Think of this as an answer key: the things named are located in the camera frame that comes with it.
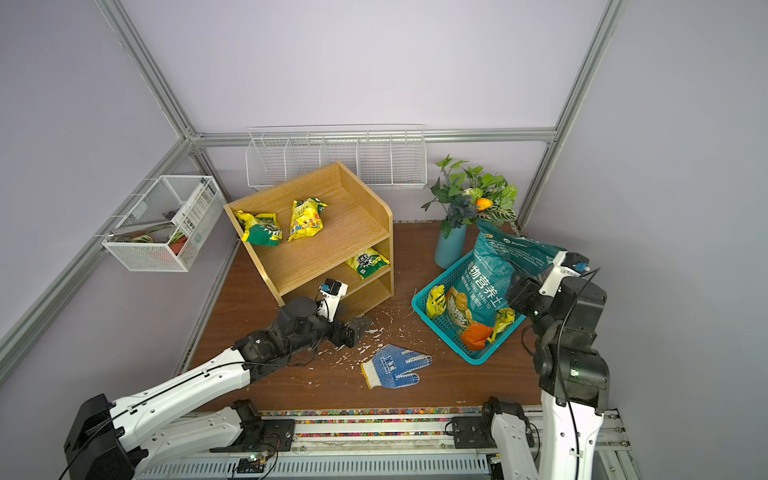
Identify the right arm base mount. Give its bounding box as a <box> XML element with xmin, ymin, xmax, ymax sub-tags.
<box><xmin>444</xmin><ymin>396</ymin><xmax>535</xmax><ymax>449</ymax></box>

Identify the teal plastic basket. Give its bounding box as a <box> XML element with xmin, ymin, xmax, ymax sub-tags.
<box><xmin>411</xmin><ymin>252</ymin><xmax>527</xmax><ymax>366</ymax></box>

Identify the large green soil bag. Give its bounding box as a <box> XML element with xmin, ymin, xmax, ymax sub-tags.
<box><xmin>445</xmin><ymin>221</ymin><xmax>564</xmax><ymax>352</ymax></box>

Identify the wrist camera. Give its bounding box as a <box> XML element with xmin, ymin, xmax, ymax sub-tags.
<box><xmin>317</xmin><ymin>278</ymin><xmax>348</xmax><ymax>322</ymax></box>
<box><xmin>539</xmin><ymin>250</ymin><xmax>591</xmax><ymax>297</ymax></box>

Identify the white wire side basket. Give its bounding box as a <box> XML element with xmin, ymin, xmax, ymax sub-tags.
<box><xmin>102</xmin><ymin>175</ymin><xmax>224</xmax><ymax>273</ymax></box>

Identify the teal vase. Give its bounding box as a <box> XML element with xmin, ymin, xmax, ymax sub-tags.
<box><xmin>434</xmin><ymin>225</ymin><xmax>467</xmax><ymax>269</ymax></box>

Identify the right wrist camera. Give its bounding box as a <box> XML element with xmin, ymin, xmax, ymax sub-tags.
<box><xmin>539</xmin><ymin>250</ymin><xmax>591</xmax><ymax>297</ymax></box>

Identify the small yellow bag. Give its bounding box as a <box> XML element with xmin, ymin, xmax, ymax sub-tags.
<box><xmin>425</xmin><ymin>284</ymin><xmax>447</xmax><ymax>320</ymax></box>

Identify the wooden two-tier shelf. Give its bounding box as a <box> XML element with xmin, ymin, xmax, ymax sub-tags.
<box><xmin>224</xmin><ymin>162</ymin><xmax>394</xmax><ymax>320</ymax></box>

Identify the artificial green plant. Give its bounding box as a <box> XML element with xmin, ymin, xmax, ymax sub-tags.
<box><xmin>421</xmin><ymin>155</ymin><xmax>518</xmax><ymax>238</ymax></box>

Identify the yellow green bag left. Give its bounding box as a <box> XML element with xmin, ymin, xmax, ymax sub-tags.
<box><xmin>234</xmin><ymin>210</ymin><xmax>283</xmax><ymax>247</ymax></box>

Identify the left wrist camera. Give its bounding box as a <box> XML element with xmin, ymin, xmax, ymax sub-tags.
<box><xmin>317</xmin><ymin>278</ymin><xmax>348</xmax><ymax>322</ymax></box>

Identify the small bag lower shelf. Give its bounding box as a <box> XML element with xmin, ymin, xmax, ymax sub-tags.
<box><xmin>346</xmin><ymin>248</ymin><xmax>390</xmax><ymax>280</ymax></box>

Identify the blue dotted work glove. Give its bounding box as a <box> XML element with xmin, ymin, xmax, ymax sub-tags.
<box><xmin>361</xmin><ymin>345</ymin><xmax>432</xmax><ymax>389</ymax></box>

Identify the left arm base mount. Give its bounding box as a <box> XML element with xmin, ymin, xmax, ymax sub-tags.
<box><xmin>210</xmin><ymin>400</ymin><xmax>296</xmax><ymax>453</ymax></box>

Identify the white wire wall rack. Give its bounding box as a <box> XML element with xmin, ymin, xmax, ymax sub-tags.
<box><xmin>245</xmin><ymin>124</ymin><xmax>428</xmax><ymax>189</ymax></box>

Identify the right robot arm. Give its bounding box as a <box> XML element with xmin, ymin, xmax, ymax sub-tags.
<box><xmin>507</xmin><ymin>272</ymin><xmax>610</xmax><ymax>479</ymax></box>

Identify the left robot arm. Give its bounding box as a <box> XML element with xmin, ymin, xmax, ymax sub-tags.
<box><xmin>62</xmin><ymin>297</ymin><xmax>371</xmax><ymax>479</ymax></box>

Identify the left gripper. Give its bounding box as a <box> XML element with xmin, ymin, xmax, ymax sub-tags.
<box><xmin>288</xmin><ymin>302</ymin><xmax>372</xmax><ymax>354</ymax></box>

